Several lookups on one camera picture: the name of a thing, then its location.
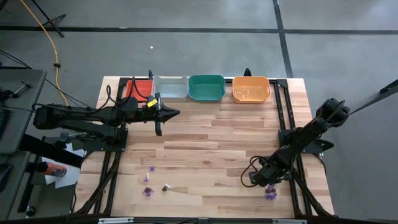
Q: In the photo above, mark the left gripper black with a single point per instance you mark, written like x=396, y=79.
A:
x=158, y=115

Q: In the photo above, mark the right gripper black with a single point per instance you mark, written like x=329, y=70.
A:
x=270, y=174

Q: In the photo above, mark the dark purple decoration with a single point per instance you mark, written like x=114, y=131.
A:
x=270, y=189

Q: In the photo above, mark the purple plastic decoration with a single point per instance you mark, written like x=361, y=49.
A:
x=151, y=169
x=148, y=191
x=271, y=196
x=145, y=179

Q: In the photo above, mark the dark brown decoration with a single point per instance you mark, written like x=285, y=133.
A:
x=164, y=188

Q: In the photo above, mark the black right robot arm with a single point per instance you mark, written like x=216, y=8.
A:
x=311, y=130

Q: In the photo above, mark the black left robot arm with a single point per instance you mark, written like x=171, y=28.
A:
x=77, y=115

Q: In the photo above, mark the yellow label tag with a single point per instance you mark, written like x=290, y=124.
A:
x=152, y=103

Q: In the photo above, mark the grey plastic bin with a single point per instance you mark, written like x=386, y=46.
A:
x=171, y=87

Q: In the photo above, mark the red-orange slotted basket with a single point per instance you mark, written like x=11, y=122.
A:
x=146, y=86

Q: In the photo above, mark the black table clamp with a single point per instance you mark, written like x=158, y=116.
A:
x=150, y=74
x=247, y=73

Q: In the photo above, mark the green plastic bin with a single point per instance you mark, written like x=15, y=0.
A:
x=206, y=88

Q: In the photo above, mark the mustard yellow plastic bin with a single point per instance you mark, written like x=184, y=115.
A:
x=258, y=93

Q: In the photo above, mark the white paper sheet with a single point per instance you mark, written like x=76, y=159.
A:
x=68, y=179

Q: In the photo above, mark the orange spray can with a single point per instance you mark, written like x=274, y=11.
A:
x=56, y=170

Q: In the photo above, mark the black support beam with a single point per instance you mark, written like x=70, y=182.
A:
x=46, y=149

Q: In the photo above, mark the black stand leg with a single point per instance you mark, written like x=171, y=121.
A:
x=388, y=91

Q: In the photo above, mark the grey side table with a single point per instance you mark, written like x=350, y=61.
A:
x=18, y=124

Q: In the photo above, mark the black tripod stand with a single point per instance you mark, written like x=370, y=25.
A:
x=49, y=21

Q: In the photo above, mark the black caster wheel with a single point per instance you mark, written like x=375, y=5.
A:
x=30, y=211

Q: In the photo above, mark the grey desk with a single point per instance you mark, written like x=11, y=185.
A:
x=15, y=203

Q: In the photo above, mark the silver metal bracket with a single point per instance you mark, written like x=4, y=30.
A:
x=289, y=221
x=115, y=220

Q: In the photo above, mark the black aluminium table frame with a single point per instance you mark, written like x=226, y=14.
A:
x=281, y=82

